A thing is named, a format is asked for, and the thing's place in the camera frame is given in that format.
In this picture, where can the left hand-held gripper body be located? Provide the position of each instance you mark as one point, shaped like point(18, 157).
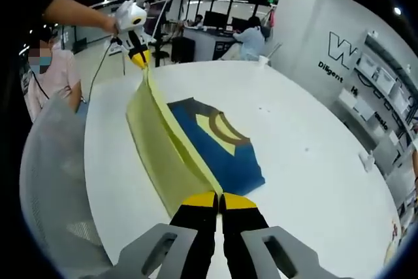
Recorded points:
point(129, 17)

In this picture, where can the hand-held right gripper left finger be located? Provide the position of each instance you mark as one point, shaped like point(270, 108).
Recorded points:
point(183, 246)

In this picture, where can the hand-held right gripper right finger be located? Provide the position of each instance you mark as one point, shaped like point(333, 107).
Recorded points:
point(248, 246)

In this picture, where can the yellow blue black garment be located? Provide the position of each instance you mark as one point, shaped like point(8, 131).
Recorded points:
point(153, 148)

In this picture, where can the person's left hand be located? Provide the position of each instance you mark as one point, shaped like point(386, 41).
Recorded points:
point(112, 25)

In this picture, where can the black tripod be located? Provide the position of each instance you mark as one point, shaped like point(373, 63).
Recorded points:
point(160, 40)

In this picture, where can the black box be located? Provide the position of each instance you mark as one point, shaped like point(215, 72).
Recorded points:
point(183, 49)

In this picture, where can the white office counter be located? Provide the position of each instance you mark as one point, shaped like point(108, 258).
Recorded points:
point(202, 42)

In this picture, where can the black desk monitor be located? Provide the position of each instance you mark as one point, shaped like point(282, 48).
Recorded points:
point(215, 20)
point(240, 24)

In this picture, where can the white paper cup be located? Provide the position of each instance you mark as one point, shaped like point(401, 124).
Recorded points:
point(263, 60)

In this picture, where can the pink hanging item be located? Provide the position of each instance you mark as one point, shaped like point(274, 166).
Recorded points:
point(272, 17)

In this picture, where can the grey mesh chair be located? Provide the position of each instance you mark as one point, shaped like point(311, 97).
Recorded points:
point(55, 177)

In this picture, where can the small white object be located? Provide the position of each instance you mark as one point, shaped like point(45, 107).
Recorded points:
point(367, 161)

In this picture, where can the grey metal shelving rack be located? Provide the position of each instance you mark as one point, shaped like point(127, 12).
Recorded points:
point(392, 96)

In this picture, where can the group of white storage bins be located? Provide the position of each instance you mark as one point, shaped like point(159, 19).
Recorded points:
point(385, 78)

